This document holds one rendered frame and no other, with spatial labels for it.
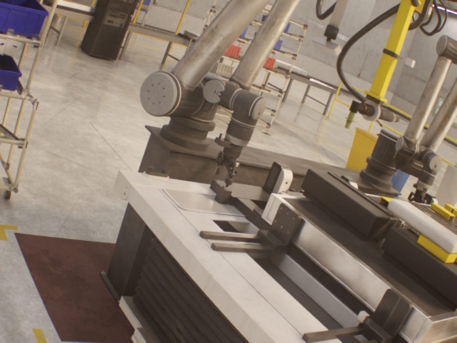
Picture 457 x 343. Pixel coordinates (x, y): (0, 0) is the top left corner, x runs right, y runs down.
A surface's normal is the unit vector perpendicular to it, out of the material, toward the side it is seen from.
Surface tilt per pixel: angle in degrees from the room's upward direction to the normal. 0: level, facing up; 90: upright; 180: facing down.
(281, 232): 90
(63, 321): 0
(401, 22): 90
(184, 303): 35
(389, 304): 90
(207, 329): 42
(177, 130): 90
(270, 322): 0
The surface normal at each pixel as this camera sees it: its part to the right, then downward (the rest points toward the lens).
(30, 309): 0.34, -0.90
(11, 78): 0.51, 0.46
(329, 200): -0.80, -0.13
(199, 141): 0.55, -0.66
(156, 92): -0.46, 0.09
